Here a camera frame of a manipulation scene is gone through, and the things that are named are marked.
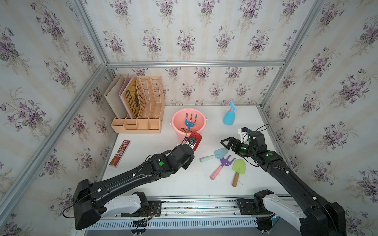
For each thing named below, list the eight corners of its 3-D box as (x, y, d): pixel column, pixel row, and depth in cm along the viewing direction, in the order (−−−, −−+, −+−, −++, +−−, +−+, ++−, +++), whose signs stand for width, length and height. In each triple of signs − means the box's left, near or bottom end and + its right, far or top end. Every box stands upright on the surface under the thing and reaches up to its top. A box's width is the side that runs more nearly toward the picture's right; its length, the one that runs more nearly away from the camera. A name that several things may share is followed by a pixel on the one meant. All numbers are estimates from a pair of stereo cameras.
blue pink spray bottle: (224, 125, 108) (228, 110, 95) (222, 115, 114) (226, 99, 102) (234, 125, 108) (239, 110, 95) (231, 115, 114) (236, 100, 102)
